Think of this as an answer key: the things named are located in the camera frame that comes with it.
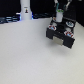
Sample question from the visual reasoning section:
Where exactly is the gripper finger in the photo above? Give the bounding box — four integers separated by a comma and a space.
54, 0, 59, 10
63, 0, 71, 11

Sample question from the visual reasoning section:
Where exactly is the white kcup with green lid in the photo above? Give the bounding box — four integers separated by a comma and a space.
56, 9, 64, 22

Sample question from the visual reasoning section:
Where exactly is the black kcup holder drawer box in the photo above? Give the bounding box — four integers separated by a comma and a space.
46, 15, 76, 48

